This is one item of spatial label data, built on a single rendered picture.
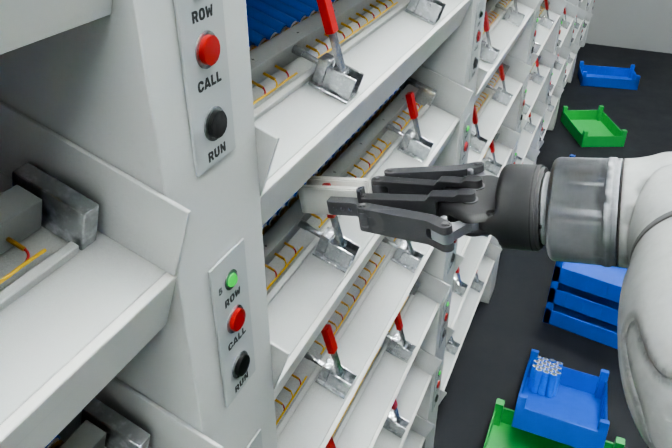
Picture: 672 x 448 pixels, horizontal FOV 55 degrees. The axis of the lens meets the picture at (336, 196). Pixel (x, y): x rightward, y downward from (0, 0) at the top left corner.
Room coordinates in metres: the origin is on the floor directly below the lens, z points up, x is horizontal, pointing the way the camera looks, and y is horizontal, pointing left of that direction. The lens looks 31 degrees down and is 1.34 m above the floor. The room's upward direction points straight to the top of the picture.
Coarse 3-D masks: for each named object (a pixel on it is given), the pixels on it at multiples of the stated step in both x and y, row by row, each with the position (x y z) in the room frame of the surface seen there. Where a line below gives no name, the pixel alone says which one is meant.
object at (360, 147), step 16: (400, 96) 0.89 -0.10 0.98; (384, 112) 0.83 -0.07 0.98; (400, 112) 0.87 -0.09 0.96; (368, 128) 0.78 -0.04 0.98; (384, 128) 0.80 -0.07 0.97; (352, 144) 0.73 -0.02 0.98; (368, 144) 0.74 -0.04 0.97; (336, 160) 0.69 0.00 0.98; (352, 160) 0.70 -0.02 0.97; (336, 176) 0.66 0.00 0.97; (288, 224) 0.55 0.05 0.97; (320, 224) 0.59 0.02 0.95; (272, 240) 0.52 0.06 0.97; (288, 240) 0.55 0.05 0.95; (272, 256) 0.52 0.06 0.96
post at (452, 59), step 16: (464, 32) 0.93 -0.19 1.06; (448, 48) 0.94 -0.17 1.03; (464, 48) 0.93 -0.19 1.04; (480, 48) 1.01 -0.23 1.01; (432, 64) 0.95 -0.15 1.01; (448, 64) 0.94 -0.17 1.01; (464, 64) 0.93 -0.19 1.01; (464, 80) 0.93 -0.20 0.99; (464, 112) 0.95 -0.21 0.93; (448, 144) 0.94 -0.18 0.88; (448, 160) 0.94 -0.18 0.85; (432, 256) 0.94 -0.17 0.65; (448, 256) 0.95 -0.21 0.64; (432, 272) 0.94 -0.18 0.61; (432, 320) 0.94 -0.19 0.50; (432, 336) 0.93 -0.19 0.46; (432, 352) 0.93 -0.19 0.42; (432, 384) 0.94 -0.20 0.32; (432, 400) 0.95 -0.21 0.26; (432, 416) 0.97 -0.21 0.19; (432, 432) 0.99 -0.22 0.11
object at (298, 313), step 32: (416, 96) 0.94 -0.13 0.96; (448, 96) 0.94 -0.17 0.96; (448, 128) 0.89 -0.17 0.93; (416, 160) 0.78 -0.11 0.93; (352, 224) 0.61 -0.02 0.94; (288, 256) 0.54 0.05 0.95; (288, 288) 0.49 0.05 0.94; (320, 288) 0.50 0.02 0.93; (288, 320) 0.45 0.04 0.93; (320, 320) 0.46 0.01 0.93; (288, 352) 0.37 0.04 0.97
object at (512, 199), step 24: (504, 168) 0.49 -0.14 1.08; (528, 168) 0.48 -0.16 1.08; (480, 192) 0.50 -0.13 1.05; (504, 192) 0.46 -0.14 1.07; (528, 192) 0.45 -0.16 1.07; (456, 216) 0.47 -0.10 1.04; (480, 216) 0.46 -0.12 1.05; (504, 216) 0.45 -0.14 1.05; (528, 216) 0.44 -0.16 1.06; (504, 240) 0.45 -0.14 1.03; (528, 240) 0.44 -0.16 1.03
